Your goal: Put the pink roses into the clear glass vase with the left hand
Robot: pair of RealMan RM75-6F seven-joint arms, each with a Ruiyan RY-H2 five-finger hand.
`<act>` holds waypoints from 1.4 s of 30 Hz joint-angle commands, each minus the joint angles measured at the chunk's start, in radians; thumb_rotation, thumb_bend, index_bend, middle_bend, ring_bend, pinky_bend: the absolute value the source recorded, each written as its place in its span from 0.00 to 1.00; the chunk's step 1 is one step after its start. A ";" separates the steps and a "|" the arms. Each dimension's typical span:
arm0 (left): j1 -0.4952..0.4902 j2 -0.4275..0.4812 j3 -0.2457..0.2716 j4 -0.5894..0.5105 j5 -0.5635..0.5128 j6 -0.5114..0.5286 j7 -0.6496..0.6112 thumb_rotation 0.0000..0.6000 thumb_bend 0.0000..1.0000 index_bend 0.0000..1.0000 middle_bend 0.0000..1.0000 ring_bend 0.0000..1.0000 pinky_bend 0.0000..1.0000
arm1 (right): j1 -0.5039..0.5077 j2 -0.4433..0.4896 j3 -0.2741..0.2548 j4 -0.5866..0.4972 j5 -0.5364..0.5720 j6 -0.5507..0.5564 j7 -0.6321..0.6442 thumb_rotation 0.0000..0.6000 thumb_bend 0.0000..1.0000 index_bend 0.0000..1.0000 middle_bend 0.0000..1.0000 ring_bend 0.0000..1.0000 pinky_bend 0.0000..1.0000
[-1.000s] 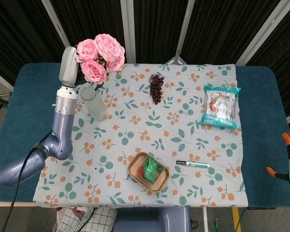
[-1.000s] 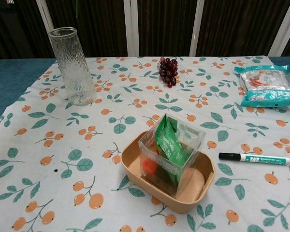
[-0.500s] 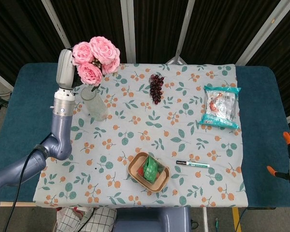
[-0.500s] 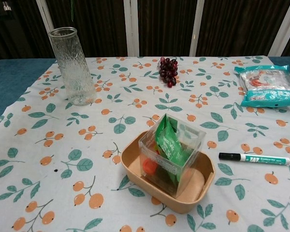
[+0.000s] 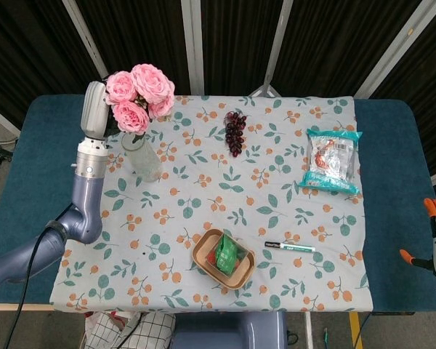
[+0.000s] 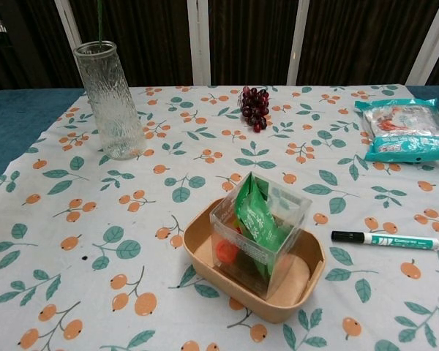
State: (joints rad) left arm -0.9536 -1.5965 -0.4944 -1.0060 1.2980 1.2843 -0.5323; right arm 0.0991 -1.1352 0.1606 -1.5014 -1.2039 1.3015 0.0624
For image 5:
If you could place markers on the white marker black cap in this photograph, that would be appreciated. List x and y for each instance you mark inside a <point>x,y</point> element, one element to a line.
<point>298,248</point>

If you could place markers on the fruit and leaf print tablecloth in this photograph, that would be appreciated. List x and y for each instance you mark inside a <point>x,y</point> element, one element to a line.
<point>210,196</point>

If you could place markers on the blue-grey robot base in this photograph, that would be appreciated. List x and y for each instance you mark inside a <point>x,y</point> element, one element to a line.
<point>229,332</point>

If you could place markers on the blue-grey robot left arm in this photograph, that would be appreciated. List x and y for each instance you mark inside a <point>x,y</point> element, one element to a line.
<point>89,203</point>

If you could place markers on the dark red grape bunch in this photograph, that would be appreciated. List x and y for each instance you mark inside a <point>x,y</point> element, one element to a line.
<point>234,132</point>

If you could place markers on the orange-red small item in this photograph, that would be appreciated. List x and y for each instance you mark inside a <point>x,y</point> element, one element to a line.
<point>210,257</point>

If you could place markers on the clear textured glass vase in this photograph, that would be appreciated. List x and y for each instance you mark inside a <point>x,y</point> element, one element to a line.
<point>147,167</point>

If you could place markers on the green sachet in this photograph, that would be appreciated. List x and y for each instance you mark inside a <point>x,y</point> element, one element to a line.
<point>226,254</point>

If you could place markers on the teal snack packet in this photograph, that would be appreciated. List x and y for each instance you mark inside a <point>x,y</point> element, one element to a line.
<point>328,160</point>

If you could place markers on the blue table cover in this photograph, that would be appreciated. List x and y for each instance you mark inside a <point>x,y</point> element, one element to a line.
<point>40,145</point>

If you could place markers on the white checkered bag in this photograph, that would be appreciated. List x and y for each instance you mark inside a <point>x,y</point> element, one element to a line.
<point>152,332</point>

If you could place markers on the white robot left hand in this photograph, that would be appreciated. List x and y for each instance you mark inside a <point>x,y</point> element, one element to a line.
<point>94,109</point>

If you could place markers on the pink rose bouquet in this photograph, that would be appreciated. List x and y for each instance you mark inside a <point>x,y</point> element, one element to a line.
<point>150,81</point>

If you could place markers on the white frame post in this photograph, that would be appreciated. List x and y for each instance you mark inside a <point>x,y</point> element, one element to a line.
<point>1,118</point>
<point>83,36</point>
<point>396,47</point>
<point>192,47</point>
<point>278,47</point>

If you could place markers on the brown paper tray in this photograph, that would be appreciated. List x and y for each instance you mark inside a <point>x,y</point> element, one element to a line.
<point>203,261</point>

